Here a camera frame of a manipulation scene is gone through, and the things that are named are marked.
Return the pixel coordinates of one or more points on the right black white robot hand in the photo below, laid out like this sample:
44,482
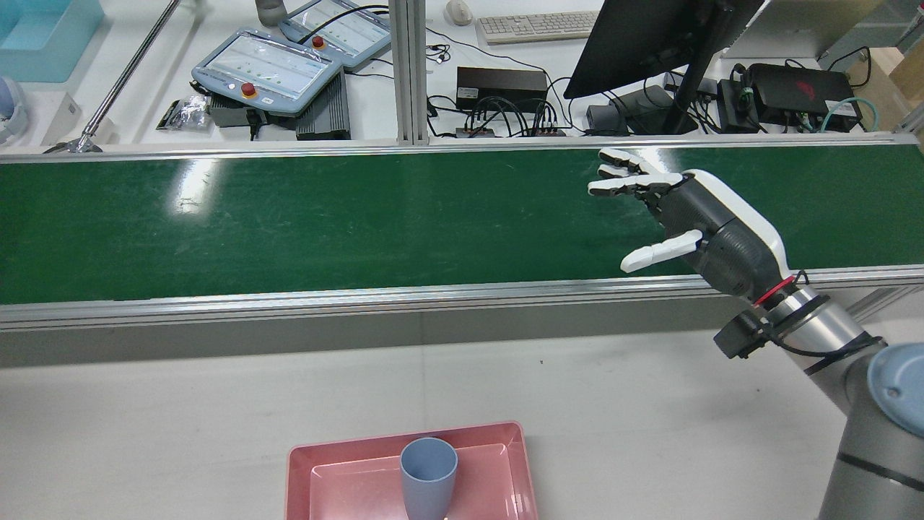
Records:
729,238

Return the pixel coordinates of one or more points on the light blue plastic cup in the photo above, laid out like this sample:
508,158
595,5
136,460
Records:
429,491

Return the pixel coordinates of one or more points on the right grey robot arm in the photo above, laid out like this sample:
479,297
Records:
866,404

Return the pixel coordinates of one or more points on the small black box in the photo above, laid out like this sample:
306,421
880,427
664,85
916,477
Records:
605,119

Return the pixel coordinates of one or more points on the cardboard box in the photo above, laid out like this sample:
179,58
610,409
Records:
902,79

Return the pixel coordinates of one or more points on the dark grey ribbed box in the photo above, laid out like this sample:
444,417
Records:
325,112

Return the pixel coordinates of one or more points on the pink plastic box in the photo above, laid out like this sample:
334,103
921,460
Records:
346,484

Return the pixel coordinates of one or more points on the small white box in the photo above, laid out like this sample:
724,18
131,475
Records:
61,119

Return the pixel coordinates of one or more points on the black adapter block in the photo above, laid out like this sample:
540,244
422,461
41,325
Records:
735,105

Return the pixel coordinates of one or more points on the black monitor stand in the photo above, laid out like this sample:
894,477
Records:
686,97

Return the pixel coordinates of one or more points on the black power brick red logo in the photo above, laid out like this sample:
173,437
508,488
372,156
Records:
801,90

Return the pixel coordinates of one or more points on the black monitor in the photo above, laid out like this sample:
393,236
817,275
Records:
635,43

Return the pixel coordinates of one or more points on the black usb hub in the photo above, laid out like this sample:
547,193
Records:
505,131

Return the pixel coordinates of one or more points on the white keyboard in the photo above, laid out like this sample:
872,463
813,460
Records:
538,27

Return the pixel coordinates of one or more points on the white computer mouse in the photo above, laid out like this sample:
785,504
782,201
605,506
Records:
459,11

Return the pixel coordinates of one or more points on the green conveyor belt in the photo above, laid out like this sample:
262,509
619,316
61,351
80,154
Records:
361,224

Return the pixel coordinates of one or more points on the small grey teach pendant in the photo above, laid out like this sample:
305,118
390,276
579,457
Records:
346,32

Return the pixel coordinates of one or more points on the large grey teach pendant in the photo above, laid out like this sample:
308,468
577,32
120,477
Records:
267,68

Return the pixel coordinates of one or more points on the clear bag of parts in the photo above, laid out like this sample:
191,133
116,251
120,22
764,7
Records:
186,114

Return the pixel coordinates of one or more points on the metal pole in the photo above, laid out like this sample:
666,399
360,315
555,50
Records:
123,76

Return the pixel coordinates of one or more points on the translucent blue bin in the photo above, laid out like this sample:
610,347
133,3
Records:
43,36

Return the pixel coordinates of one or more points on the blue white round device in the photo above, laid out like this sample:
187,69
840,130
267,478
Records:
9,108

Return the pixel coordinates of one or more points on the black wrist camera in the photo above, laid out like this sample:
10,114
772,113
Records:
736,336

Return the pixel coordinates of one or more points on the black network switch box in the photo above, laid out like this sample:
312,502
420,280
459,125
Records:
502,83

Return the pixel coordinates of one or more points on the aluminium profile post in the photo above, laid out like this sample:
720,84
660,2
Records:
409,72

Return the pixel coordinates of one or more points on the aluminium conveyor rail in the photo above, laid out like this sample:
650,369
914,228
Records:
289,150
361,297

